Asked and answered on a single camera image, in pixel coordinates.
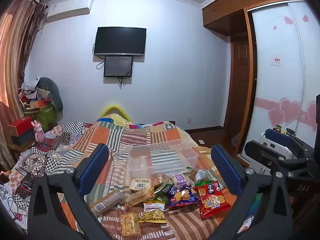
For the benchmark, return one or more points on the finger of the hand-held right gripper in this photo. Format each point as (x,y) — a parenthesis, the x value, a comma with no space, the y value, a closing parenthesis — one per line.
(280,134)
(257,148)

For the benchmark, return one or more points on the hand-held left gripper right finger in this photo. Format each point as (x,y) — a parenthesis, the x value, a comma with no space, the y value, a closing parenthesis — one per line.
(226,166)

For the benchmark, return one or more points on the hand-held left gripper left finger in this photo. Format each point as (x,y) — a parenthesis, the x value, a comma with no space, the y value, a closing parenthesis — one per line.
(96,166)

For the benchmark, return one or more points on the red snack packet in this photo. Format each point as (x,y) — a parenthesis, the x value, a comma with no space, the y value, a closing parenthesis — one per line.
(213,201)

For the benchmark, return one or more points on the purple snack packet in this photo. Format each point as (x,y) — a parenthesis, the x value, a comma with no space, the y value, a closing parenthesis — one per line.
(181,180)

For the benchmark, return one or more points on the clear cracker packet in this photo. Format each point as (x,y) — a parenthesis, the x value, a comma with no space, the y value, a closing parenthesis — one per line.
(138,198)

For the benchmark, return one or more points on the blue biscuit packet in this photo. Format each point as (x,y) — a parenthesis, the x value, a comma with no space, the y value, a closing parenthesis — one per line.
(182,196)

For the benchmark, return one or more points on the clear plastic container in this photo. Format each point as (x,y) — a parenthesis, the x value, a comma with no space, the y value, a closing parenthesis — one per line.
(162,160)

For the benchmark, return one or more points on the orange snack packet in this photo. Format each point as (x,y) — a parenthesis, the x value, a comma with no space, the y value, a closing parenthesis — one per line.
(161,178)

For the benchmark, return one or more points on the yellow shredded snack packet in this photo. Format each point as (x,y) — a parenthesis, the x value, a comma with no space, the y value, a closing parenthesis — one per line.
(153,213)

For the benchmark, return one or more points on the dark cloth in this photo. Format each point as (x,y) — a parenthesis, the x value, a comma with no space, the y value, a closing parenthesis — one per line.
(236,142)

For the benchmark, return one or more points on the green and white snack packet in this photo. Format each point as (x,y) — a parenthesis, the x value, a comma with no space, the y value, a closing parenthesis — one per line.
(202,176)

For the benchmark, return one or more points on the brown cake bar packet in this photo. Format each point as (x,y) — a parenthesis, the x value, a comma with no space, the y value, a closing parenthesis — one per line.
(107,202)

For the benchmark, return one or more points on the pale bread packet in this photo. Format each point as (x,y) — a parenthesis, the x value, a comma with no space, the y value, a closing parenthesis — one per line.
(140,183)

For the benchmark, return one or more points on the white sliding wardrobe door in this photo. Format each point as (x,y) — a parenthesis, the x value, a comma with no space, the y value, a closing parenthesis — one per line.
(280,80)

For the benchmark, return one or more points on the yellow headboard cushion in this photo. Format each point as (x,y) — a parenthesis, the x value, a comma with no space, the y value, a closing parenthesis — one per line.
(113,110)

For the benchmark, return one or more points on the brown wooden door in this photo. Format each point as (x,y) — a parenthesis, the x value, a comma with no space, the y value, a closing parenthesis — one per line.
(240,87)

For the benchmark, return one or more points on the pink toy llama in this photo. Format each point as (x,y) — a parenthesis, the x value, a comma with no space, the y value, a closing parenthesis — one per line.
(38,132)

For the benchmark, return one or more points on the clear bag of small crackers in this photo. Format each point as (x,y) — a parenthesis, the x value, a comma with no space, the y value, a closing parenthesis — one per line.
(130,225)

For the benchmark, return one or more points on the green cardboard box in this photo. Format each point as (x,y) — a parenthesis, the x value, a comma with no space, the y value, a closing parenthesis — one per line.
(46,117)

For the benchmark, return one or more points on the patchwork blanket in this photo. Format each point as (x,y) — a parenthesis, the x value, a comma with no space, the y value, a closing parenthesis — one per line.
(160,135)

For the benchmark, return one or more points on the red paper label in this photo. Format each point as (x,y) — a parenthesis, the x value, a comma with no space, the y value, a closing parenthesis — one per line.
(276,61)

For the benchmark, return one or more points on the red box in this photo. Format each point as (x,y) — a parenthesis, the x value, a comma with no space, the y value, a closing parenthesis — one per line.
(21,126)

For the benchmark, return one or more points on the grey cushion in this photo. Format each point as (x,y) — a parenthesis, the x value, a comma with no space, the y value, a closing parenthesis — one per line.
(53,92)

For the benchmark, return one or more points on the striped brown curtain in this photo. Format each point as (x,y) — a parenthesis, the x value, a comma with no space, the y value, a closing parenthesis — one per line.
(15,62)

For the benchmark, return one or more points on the wooden overhead cabinet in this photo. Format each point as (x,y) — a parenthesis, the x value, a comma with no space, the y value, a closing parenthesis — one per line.
(225,7)

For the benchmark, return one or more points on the white air conditioner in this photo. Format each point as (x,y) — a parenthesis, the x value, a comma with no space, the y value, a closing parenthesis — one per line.
(70,7)

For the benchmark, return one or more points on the white wall outlet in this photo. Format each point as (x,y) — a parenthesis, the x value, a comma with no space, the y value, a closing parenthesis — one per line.
(189,120)

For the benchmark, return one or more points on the small black wall monitor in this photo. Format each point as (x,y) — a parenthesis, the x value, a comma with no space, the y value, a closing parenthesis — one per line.
(118,66)

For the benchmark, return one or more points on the black wall television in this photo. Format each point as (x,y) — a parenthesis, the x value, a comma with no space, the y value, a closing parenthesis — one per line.
(120,41)

